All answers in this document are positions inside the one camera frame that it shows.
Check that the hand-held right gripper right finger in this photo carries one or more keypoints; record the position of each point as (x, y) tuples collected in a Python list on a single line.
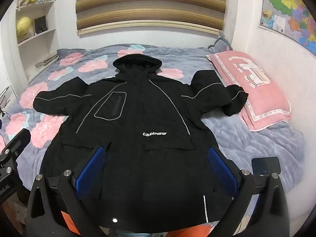
[(222, 174)]

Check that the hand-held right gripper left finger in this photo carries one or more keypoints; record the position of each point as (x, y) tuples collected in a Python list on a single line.
[(90, 171)]

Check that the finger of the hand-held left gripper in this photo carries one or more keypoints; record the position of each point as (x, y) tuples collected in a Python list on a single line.
[(21, 139)]

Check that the black hooded jacket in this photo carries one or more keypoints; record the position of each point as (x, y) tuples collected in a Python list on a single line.
[(138, 108)]

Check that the grey floral blanket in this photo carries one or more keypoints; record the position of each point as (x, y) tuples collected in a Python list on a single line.
[(246, 143)]

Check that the dark blue phone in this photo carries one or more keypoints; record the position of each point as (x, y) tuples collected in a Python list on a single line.
[(266, 166)]

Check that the orange garment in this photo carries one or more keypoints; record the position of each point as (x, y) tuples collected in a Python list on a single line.
[(70, 223)]

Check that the white bed sheet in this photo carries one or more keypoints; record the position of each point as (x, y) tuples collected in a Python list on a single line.
[(293, 177)]

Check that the flat lying book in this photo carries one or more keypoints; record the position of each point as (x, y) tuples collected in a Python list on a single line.
[(47, 61)]

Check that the pink printed sheet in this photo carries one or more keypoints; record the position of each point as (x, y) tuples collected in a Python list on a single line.
[(256, 96)]

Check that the white bookshelf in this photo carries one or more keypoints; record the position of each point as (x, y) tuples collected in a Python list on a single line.
[(50, 42)]

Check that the yellow plush toy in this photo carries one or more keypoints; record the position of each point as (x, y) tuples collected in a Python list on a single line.
[(23, 27)]

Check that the black box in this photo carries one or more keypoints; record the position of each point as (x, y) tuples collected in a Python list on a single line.
[(40, 24)]

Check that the grey pillow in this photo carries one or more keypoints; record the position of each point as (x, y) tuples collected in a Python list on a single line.
[(221, 45)]

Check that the striped window blind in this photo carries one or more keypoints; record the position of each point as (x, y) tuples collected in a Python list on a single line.
[(150, 7)]

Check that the colourful play mat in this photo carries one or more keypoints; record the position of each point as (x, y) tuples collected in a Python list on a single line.
[(291, 12)]

